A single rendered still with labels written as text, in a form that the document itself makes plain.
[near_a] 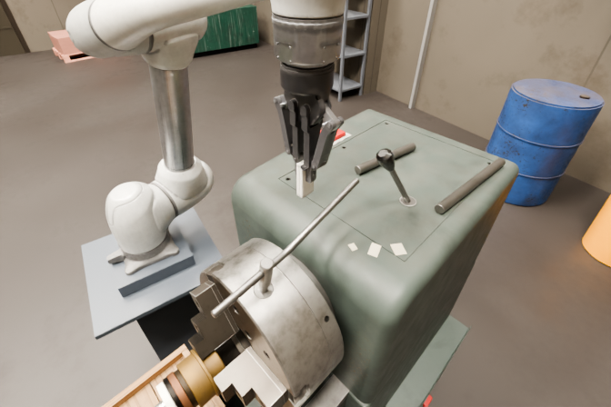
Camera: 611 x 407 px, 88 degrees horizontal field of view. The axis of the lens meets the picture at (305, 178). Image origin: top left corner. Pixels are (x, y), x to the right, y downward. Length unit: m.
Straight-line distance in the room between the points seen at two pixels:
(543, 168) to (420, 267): 2.36
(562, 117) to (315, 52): 2.42
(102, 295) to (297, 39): 1.13
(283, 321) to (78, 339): 1.79
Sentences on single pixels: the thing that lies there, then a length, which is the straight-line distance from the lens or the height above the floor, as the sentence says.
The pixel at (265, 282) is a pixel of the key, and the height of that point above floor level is 1.28.
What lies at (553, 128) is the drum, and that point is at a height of 0.69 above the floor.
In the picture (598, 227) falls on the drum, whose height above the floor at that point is 0.20.
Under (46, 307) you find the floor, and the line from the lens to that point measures 2.50.
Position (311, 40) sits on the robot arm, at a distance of 0.41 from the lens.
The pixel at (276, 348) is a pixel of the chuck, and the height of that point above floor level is 1.20.
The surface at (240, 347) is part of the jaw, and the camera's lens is 0.74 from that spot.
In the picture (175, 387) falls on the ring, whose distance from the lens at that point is 0.67.
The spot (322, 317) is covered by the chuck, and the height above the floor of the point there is 1.19.
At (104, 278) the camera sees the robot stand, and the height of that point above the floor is 0.75.
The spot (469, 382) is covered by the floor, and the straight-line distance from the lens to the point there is 1.99.
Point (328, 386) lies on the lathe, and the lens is 0.90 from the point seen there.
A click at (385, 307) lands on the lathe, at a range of 0.58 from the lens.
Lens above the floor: 1.71
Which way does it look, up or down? 37 degrees down
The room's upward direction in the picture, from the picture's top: straight up
